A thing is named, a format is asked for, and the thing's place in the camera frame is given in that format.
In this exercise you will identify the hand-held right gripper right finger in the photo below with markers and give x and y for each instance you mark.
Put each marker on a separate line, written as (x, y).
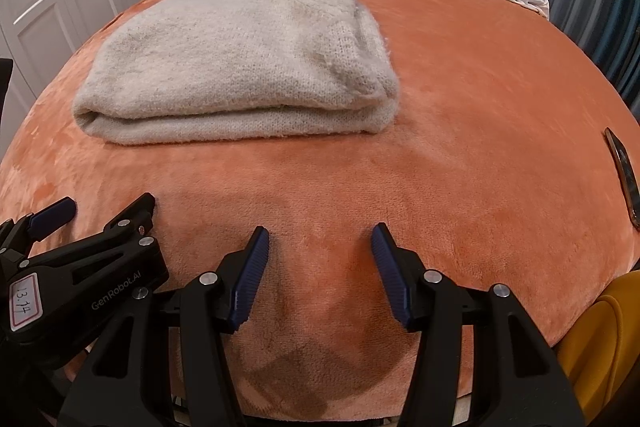
(390, 272)

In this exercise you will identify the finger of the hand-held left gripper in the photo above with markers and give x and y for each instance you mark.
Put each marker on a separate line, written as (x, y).
(135, 212)
(52, 214)

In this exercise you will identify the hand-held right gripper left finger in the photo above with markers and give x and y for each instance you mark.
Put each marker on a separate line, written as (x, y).
(250, 272)

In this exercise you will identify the cream knitted sweater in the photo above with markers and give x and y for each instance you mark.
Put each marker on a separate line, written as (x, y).
(240, 57)

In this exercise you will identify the orange plush blanket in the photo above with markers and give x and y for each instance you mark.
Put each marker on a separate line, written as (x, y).
(450, 167)

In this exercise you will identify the yellow garment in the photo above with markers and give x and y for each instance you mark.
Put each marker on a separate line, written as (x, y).
(605, 342)

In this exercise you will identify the dark smartphone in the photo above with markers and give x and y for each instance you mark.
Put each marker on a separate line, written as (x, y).
(627, 177)

